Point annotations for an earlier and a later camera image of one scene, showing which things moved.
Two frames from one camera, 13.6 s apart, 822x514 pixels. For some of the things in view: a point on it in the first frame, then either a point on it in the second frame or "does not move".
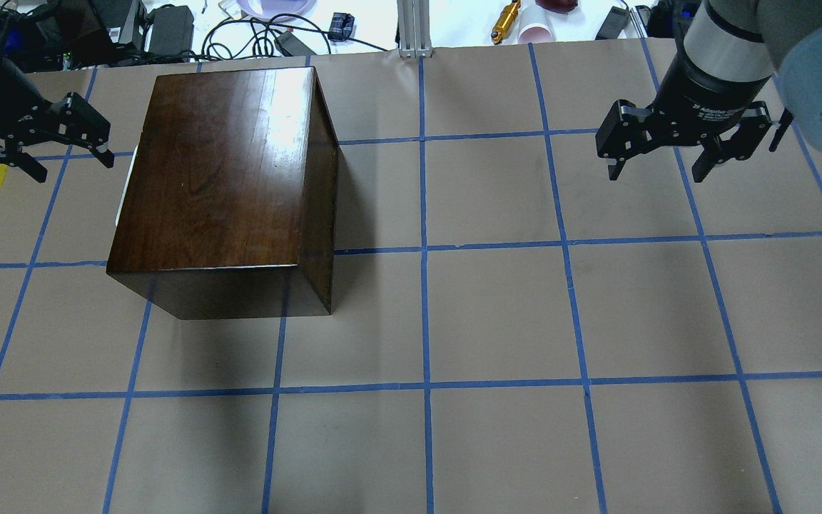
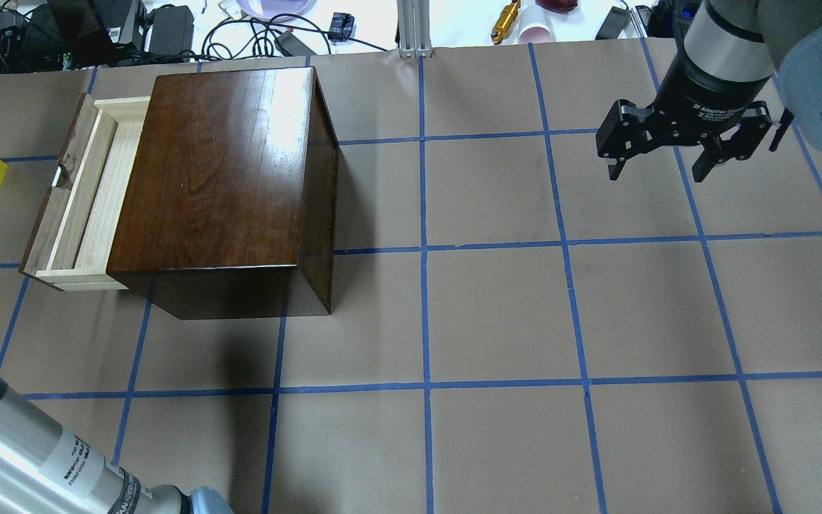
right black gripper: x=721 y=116 does not move
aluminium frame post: x=414 y=28 does not move
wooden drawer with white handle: x=130 y=213 -> x=70 y=246
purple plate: x=277 y=9 does not move
